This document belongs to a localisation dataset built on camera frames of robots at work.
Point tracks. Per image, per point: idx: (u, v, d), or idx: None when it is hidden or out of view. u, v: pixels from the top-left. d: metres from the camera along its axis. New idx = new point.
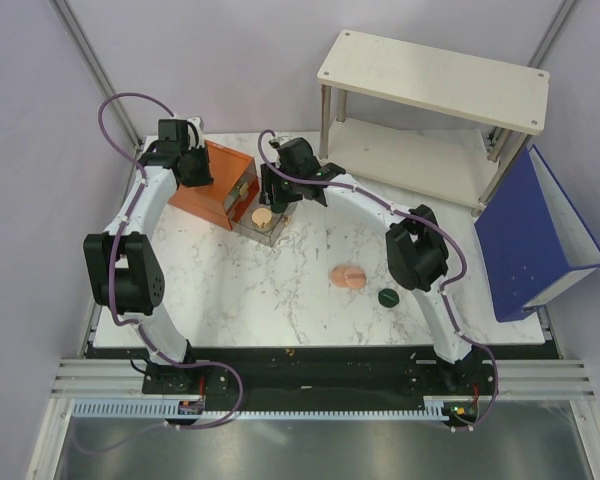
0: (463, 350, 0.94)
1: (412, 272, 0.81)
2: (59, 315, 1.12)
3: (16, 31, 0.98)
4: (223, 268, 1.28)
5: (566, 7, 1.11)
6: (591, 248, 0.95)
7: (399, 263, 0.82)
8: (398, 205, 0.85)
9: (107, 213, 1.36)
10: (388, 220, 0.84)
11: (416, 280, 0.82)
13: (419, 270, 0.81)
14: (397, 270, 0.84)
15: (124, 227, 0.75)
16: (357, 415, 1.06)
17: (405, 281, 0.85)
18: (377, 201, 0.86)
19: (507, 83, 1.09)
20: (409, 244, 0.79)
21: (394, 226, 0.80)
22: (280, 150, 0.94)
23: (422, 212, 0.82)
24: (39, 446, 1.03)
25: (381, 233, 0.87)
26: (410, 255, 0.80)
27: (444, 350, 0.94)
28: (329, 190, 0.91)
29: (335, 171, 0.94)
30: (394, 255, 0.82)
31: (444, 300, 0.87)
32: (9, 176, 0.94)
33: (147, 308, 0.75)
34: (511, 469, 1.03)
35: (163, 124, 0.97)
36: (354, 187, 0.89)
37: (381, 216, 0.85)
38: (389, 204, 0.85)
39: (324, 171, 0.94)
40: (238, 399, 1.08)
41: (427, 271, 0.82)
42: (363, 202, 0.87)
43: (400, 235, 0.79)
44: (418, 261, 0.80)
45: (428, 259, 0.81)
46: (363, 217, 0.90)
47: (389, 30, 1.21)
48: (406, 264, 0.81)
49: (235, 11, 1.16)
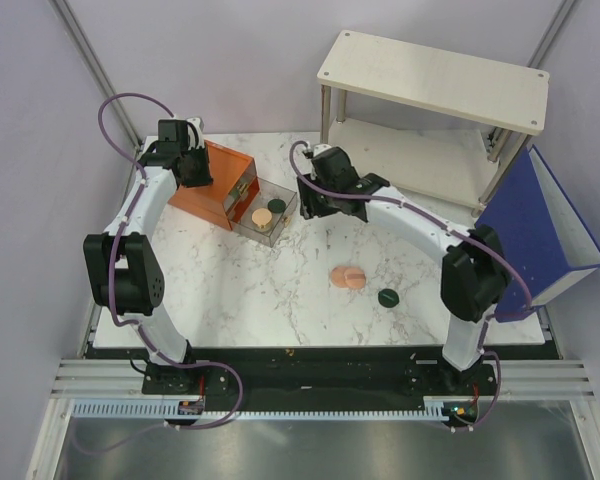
0: (470, 363, 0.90)
1: (472, 302, 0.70)
2: (59, 315, 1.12)
3: (16, 30, 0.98)
4: (223, 268, 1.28)
5: (566, 7, 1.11)
6: (591, 247, 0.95)
7: (454, 291, 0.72)
8: (455, 225, 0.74)
9: (107, 213, 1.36)
10: (443, 241, 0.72)
11: (473, 311, 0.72)
13: (478, 300, 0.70)
14: (450, 299, 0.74)
15: (124, 227, 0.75)
16: (357, 415, 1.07)
17: (458, 310, 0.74)
18: (432, 220, 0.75)
19: (507, 83, 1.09)
20: (469, 271, 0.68)
21: (451, 250, 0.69)
22: (314, 161, 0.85)
23: (483, 233, 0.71)
24: (39, 446, 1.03)
25: (433, 256, 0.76)
26: (470, 284, 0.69)
27: (456, 358, 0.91)
28: (372, 204, 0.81)
29: (378, 184, 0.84)
30: (449, 281, 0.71)
31: (484, 327, 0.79)
32: (9, 176, 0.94)
33: (148, 308, 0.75)
34: (511, 469, 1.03)
35: (163, 124, 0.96)
36: (402, 202, 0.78)
37: (435, 237, 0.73)
38: (445, 223, 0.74)
39: (366, 183, 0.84)
40: (237, 399, 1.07)
41: (486, 301, 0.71)
42: (414, 220, 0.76)
43: (461, 260, 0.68)
44: (478, 291, 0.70)
45: (489, 289, 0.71)
46: (412, 238, 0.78)
47: (389, 30, 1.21)
48: (464, 294, 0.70)
49: (235, 11, 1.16)
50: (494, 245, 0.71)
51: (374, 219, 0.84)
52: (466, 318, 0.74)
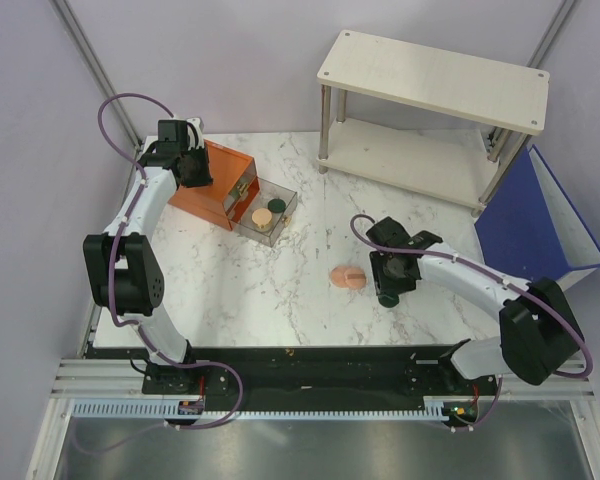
0: (476, 375, 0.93)
1: (536, 362, 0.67)
2: (59, 315, 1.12)
3: (14, 29, 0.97)
4: (223, 268, 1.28)
5: (566, 7, 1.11)
6: (591, 247, 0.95)
7: (518, 350, 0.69)
8: (511, 279, 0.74)
9: (107, 214, 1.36)
10: (500, 295, 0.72)
11: (539, 372, 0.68)
13: (544, 359, 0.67)
14: (514, 359, 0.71)
15: (124, 227, 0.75)
16: (357, 415, 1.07)
17: (523, 368, 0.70)
18: (487, 274, 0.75)
19: (507, 84, 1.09)
20: (530, 328, 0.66)
21: (509, 304, 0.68)
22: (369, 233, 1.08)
23: (544, 289, 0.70)
24: (40, 446, 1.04)
25: (487, 309, 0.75)
26: (533, 342, 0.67)
27: (468, 371, 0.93)
28: (425, 260, 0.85)
29: (430, 240, 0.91)
30: (509, 337, 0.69)
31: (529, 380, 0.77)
32: (9, 176, 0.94)
33: (147, 309, 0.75)
34: (512, 469, 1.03)
35: (163, 124, 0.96)
36: (455, 257, 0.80)
37: (491, 291, 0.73)
38: (501, 277, 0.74)
39: (419, 240, 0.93)
40: (238, 398, 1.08)
41: (552, 362, 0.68)
42: (469, 274, 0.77)
43: (517, 314, 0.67)
44: (543, 351, 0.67)
45: (556, 349, 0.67)
46: (467, 293, 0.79)
47: (389, 30, 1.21)
48: (528, 353, 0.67)
49: (235, 11, 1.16)
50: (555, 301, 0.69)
51: (429, 276, 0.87)
52: (534, 383, 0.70)
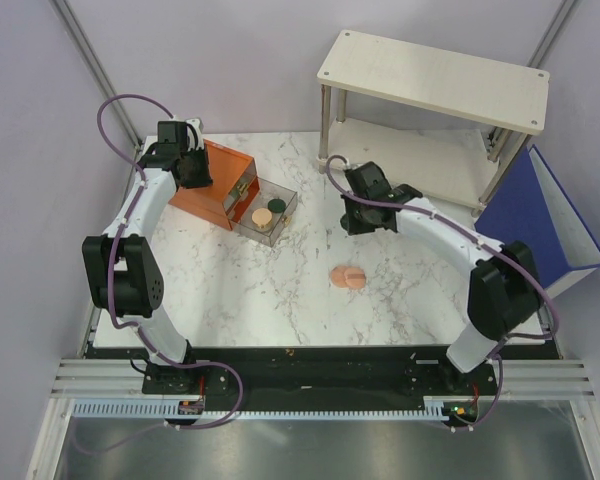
0: (472, 368, 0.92)
1: (499, 319, 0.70)
2: (59, 316, 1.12)
3: (14, 29, 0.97)
4: (223, 268, 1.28)
5: (566, 7, 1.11)
6: (591, 248, 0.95)
7: (483, 308, 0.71)
8: (486, 239, 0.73)
9: (106, 214, 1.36)
10: (473, 255, 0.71)
11: (501, 330, 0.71)
13: (507, 318, 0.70)
14: (477, 314, 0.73)
15: (124, 229, 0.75)
16: (357, 415, 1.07)
17: (484, 322, 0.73)
18: (463, 233, 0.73)
19: (507, 83, 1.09)
20: (500, 288, 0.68)
21: (482, 265, 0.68)
22: (348, 174, 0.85)
23: (514, 250, 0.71)
24: (40, 446, 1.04)
25: (461, 268, 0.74)
26: (499, 301, 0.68)
27: (461, 361, 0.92)
28: (403, 214, 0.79)
29: (410, 193, 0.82)
30: (477, 295, 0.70)
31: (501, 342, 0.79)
32: (9, 176, 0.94)
33: (147, 311, 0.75)
34: (512, 470, 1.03)
35: (162, 126, 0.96)
36: (433, 214, 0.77)
37: (465, 250, 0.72)
38: (476, 236, 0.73)
39: (398, 193, 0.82)
40: (238, 398, 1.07)
41: (514, 320, 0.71)
42: (446, 232, 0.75)
43: (491, 276, 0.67)
44: (507, 310, 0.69)
45: (519, 308, 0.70)
46: (443, 251, 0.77)
47: (389, 30, 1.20)
48: (493, 311, 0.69)
49: (235, 11, 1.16)
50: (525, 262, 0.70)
51: (403, 230, 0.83)
52: (491, 335, 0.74)
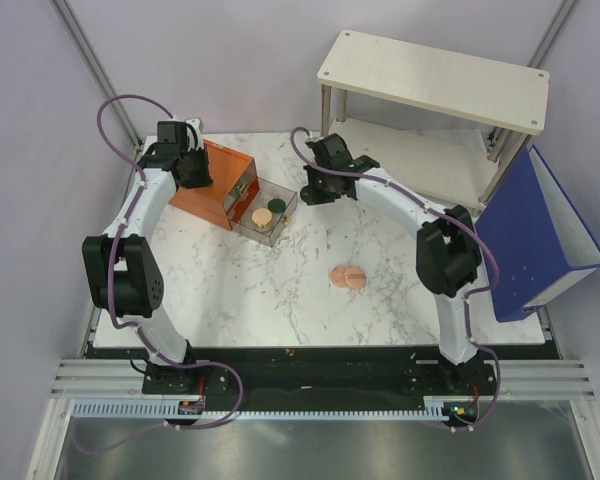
0: (466, 357, 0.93)
1: (444, 277, 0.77)
2: (59, 315, 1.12)
3: (13, 29, 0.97)
4: (223, 268, 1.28)
5: (566, 7, 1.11)
6: (592, 248, 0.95)
7: (428, 266, 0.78)
8: (434, 204, 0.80)
9: (107, 214, 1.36)
10: (420, 218, 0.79)
11: (446, 286, 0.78)
13: (450, 274, 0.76)
14: (425, 274, 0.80)
15: (123, 230, 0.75)
16: (357, 415, 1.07)
17: (432, 283, 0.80)
18: (412, 198, 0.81)
19: (507, 83, 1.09)
20: (440, 245, 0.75)
21: (427, 226, 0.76)
22: (313, 145, 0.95)
23: (456, 212, 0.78)
24: (40, 446, 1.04)
25: (411, 230, 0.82)
26: (441, 257, 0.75)
27: (450, 351, 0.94)
28: (361, 183, 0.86)
29: (369, 164, 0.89)
30: (423, 254, 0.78)
31: (465, 309, 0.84)
32: (10, 176, 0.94)
33: (147, 311, 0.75)
34: (512, 470, 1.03)
35: (162, 126, 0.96)
36: (388, 182, 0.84)
37: (413, 214, 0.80)
38: (423, 201, 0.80)
39: (358, 163, 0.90)
40: (238, 399, 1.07)
41: (458, 276, 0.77)
42: (398, 198, 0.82)
43: (433, 235, 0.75)
44: (450, 267, 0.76)
45: (462, 266, 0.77)
46: (396, 215, 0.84)
47: (389, 30, 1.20)
48: (436, 267, 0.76)
49: (235, 11, 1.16)
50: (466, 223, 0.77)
51: (362, 198, 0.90)
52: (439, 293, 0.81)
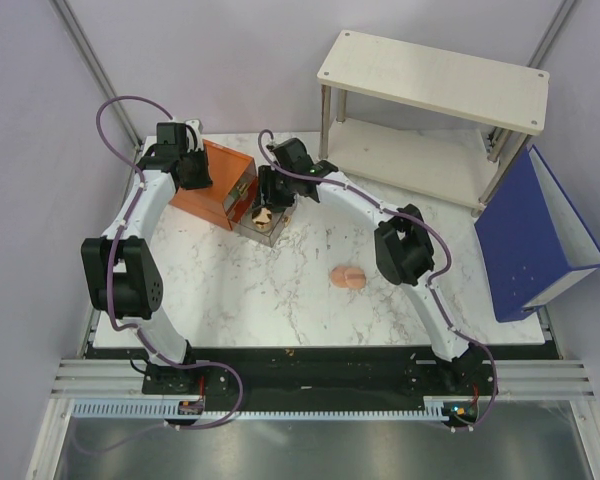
0: (462, 350, 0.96)
1: (400, 268, 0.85)
2: (59, 316, 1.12)
3: (13, 29, 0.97)
4: (223, 268, 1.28)
5: (566, 7, 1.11)
6: (592, 248, 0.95)
7: (386, 260, 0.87)
8: (387, 204, 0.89)
9: (107, 214, 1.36)
10: (376, 218, 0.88)
11: (403, 277, 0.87)
13: (406, 266, 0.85)
14: (384, 267, 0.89)
15: (122, 231, 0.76)
16: (357, 416, 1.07)
17: (392, 275, 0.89)
18: (368, 200, 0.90)
19: (506, 83, 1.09)
20: (395, 241, 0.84)
21: (382, 225, 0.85)
22: (276, 150, 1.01)
23: (409, 209, 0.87)
24: (40, 446, 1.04)
25: (369, 228, 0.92)
26: (396, 251, 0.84)
27: (441, 347, 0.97)
28: (322, 187, 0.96)
29: (328, 168, 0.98)
30: (381, 251, 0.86)
31: (434, 294, 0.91)
32: (9, 176, 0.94)
33: (147, 313, 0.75)
34: (512, 470, 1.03)
35: (162, 127, 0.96)
36: (346, 185, 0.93)
37: (370, 214, 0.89)
38: (377, 203, 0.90)
39: (317, 168, 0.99)
40: (238, 399, 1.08)
41: (414, 266, 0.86)
42: (354, 200, 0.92)
43: (388, 233, 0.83)
44: (405, 259, 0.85)
45: (414, 257, 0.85)
46: (355, 216, 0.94)
47: (389, 30, 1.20)
48: (393, 261, 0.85)
49: (235, 11, 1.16)
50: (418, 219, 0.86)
51: (324, 200, 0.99)
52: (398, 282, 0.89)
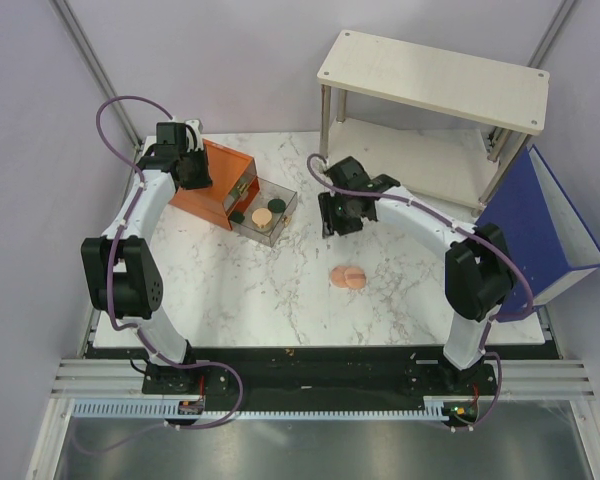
0: (471, 361, 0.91)
1: (475, 299, 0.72)
2: (59, 315, 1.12)
3: (12, 28, 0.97)
4: (223, 268, 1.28)
5: (567, 6, 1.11)
6: (591, 248, 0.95)
7: (459, 289, 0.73)
8: (461, 222, 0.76)
9: (107, 214, 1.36)
10: (448, 238, 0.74)
11: (477, 311, 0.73)
13: (482, 298, 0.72)
14: (454, 296, 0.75)
15: (122, 231, 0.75)
16: (357, 416, 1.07)
17: (461, 306, 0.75)
18: (437, 217, 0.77)
19: (507, 83, 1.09)
20: (473, 267, 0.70)
21: (455, 246, 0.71)
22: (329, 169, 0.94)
23: (488, 231, 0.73)
24: (40, 446, 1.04)
25: (436, 250, 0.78)
26: (473, 280, 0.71)
27: (456, 356, 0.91)
28: (382, 203, 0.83)
29: (389, 183, 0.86)
30: (453, 277, 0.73)
31: (486, 327, 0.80)
32: (9, 176, 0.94)
33: (147, 312, 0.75)
34: (512, 470, 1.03)
35: (161, 127, 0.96)
36: (410, 201, 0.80)
37: (440, 233, 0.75)
38: (450, 220, 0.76)
39: (376, 183, 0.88)
40: (238, 399, 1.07)
41: (490, 300, 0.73)
42: (420, 217, 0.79)
43: (463, 256, 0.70)
44: (482, 289, 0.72)
45: (492, 287, 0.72)
46: (419, 235, 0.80)
47: (389, 29, 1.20)
48: (467, 290, 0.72)
49: (235, 11, 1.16)
50: (499, 243, 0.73)
51: (383, 218, 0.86)
52: (468, 316, 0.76)
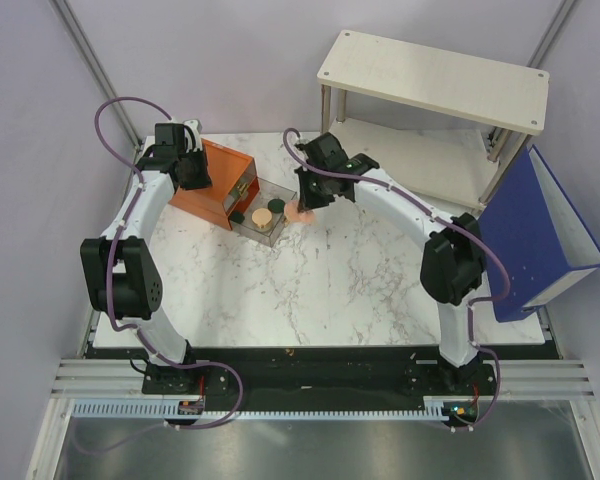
0: (468, 360, 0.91)
1: (448, 285, 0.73)
2: (59, 315, 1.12)
3: (13, 29, 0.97)
4: (223, 268, 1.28)
5: (567, 6, 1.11)
6: (591, 248, 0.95)
7: (434, 275, 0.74)
8: (439, 211, 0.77)
9: (107, 214, 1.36)
10: (428, 227, 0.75)
11: (450, 296, 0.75)
13: (455, 284, 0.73)
14: (430, 281, 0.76)
15: (121, 231, 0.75)
16: (357, 415, 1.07)
17: (436, 291, 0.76)
18: (417, 205, 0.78)
19: (506, 83, 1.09)
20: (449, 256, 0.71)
21: (434, 236, 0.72)
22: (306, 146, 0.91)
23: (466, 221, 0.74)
24: (40, 446, 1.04)
25: (417, 239, 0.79)
26: (448, 267, 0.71)
27: (451, 355, 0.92)
28: (360, 186, 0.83)
29: (368, 164, 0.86)
30: (429, 263, 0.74)
31: (468, 313, 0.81)
32: (9, 177, 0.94)
33: (146, 313, 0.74)
34: (512, 470, 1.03)
35: (160, 127, 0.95)
36: (390, 185, 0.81)
37: (419, 222, 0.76)
38: (429, 209, 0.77)
39: (355, 161, 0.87)
40: (238, 399, 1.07)
41: (463, 285, 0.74)
42: (400, 203, 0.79)
43: (441, 246, 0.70)
44: (456, 275, 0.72)
45: (465, 273, 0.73)
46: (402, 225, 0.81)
47: (389, 29, 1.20)
48: (442, 277, 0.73)
49: (235, 11, 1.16)
50: (475, 231, 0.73)
51: (361, 199, 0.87)
52: (441, 300, 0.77)
